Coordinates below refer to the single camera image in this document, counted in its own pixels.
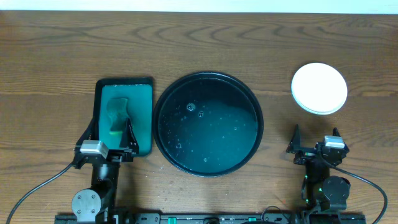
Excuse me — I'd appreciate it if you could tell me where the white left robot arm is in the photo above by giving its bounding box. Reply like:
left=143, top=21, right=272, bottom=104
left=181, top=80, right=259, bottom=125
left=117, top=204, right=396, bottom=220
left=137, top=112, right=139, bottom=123
left=72, top=118, right=139, bottom=223

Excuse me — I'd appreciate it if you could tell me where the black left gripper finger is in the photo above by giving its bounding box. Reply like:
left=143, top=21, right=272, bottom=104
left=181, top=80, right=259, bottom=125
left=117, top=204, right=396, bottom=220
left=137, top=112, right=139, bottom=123
left=119, top=118, right=139, bottom=154
left=75, top=118, right=99, bottom=147

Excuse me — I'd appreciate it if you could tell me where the black round tray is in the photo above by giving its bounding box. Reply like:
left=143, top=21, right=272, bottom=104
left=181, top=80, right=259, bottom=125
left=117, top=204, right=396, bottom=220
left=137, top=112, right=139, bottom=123
left=152, top=72, right=264, bottom=177

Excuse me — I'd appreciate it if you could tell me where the dark green scrub sponge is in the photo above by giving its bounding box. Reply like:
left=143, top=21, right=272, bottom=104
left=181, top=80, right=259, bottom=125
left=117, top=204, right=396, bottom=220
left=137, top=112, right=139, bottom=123
left=106, top=98, right=129, bottom=135

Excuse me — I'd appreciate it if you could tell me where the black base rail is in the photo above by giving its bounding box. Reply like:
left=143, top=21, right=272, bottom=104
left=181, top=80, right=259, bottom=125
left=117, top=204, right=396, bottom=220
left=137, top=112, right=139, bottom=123
left=54, top=212, right=367, bottom=224

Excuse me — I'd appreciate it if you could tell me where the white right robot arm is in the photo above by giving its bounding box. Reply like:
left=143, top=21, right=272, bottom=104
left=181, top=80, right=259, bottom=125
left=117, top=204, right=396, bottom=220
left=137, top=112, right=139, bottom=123
left=286, top=126, right=351, bottom=212

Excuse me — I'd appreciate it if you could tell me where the white plate green stain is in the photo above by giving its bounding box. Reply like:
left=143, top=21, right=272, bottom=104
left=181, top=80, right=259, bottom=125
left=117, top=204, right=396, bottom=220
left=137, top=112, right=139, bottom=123
left=291, top=63, right=348, bottom=115

